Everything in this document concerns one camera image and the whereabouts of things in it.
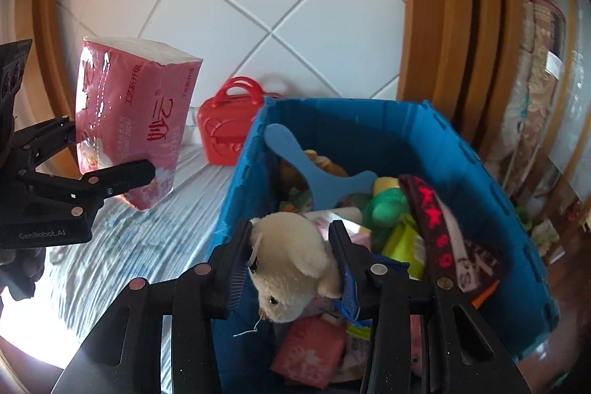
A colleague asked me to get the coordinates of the large pink tissue pack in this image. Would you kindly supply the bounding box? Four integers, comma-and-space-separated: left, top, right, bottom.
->
75, 36, 202, 211

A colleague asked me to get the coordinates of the green yellow plush toy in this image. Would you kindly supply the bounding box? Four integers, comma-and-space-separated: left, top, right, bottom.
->
363, 177, 409, 252

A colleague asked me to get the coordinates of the small white plush figurine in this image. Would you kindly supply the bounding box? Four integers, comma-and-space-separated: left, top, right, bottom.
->
247, 212, 342, 324

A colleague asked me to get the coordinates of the maroon fabric hat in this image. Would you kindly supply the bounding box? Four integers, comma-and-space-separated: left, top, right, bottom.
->
399, 175, 504, 301

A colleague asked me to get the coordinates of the green wet wipes pack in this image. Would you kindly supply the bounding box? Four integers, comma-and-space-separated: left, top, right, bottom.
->
381, 213, 426, 280

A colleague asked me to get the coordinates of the pink flower tissue pack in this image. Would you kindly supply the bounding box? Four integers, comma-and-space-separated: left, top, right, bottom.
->
270, 316, 346, 389

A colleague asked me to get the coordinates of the brown bear plush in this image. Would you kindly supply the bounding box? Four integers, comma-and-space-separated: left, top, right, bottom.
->
280, 149, 349, 193

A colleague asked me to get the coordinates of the person left hand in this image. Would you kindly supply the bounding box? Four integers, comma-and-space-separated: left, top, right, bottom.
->
1, 248, 46, 301

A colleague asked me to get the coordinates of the red plastic suitcase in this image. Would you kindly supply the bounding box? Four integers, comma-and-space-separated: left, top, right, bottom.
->
197, 76, 280, 166

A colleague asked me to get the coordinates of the rolled patterned carpet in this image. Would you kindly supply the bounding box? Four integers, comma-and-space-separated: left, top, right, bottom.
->
485, 0, 566, 196

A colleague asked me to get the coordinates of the blue shoe horn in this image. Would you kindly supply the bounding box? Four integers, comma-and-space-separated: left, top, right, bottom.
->
263, 123, 378, 210

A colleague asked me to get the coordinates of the blue plastic crate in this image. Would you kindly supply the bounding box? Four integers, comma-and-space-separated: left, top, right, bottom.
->
211, 99, 559, 393

